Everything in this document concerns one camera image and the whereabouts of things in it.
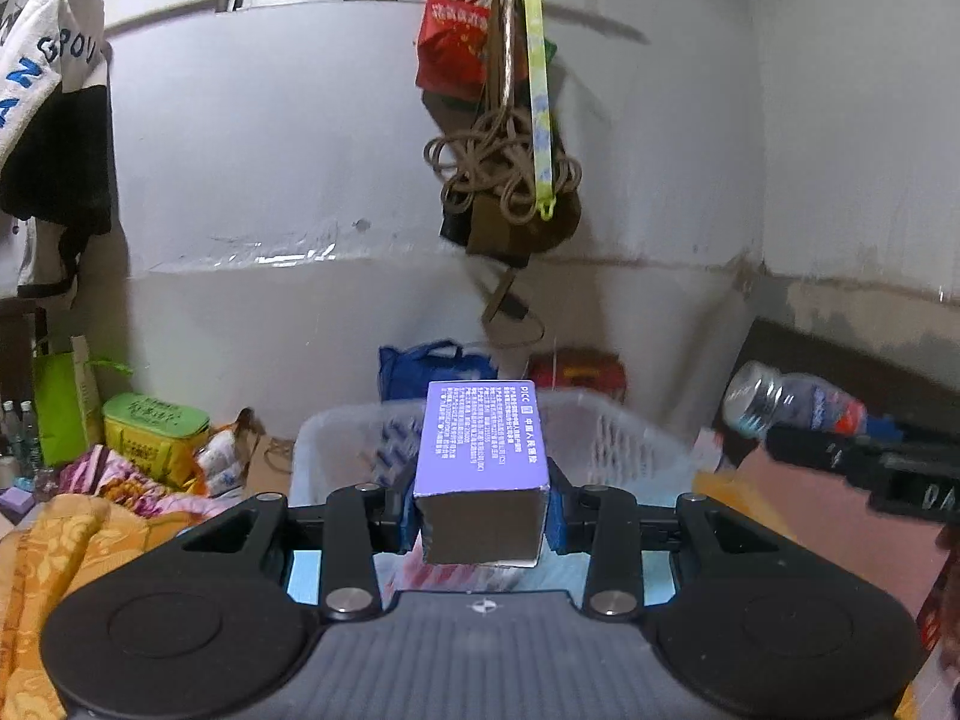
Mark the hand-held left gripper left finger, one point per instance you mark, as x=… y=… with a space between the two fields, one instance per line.
x=351 y=540

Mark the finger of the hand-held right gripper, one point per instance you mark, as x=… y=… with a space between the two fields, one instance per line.
x=817 y=450
x=889 y=425

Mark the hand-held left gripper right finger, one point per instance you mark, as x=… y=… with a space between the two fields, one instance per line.
x=559 y=532

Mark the clear bottle with blue label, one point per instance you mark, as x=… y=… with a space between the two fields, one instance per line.
x=787 y=397

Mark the purple cardboard box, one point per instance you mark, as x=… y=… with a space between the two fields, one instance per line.
x=480 y=480

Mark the clear perforated plastic basket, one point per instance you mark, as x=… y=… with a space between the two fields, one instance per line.
x=622 y=442

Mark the pink bedding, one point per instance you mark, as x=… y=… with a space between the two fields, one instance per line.
x=810 y=517

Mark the dark wooden headboard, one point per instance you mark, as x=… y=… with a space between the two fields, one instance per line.
x=817 y=345

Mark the small white carton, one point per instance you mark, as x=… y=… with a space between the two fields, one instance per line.
x=709 y=450

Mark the pink tissue packet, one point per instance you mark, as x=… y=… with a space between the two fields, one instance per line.
x=457 y=576

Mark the white snack packet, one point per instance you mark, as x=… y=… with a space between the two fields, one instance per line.
x=221 y=461

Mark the red and yellow bag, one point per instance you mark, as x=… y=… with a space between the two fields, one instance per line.
x=577 y=375

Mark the blue fabric bag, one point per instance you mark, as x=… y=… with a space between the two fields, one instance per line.
x=427 y=371

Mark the green and yellow tin box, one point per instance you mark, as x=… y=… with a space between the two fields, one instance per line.
x=154 y=435

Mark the orange patterned blanket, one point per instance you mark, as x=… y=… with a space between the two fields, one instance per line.
x=82 y=600

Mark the green paper bag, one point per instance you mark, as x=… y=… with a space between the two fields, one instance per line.
x=66 y=405

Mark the small purple box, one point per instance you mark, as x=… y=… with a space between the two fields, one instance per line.
x=16 y=502

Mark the clear water bottle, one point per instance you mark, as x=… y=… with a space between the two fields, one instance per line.
x=9 y=435
x=28 y=435

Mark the dark wooden chair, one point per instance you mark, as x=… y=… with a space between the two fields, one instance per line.
x=19 y=330

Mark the red plastic bag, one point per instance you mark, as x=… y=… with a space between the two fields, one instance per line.
x=454 y=45

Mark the white and black jacket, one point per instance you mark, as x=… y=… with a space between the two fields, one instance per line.
x=45 y=127

